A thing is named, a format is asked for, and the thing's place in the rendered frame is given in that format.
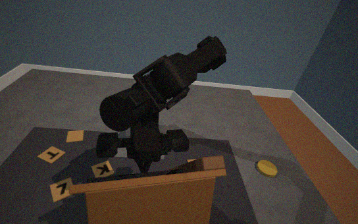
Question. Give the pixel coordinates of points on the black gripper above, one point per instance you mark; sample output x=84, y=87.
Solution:
x=107, y=143

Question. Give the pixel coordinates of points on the yellow round flat disc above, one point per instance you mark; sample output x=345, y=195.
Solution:
x=266, y=168

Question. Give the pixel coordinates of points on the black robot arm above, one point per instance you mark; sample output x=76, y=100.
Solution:
x=170, y=78

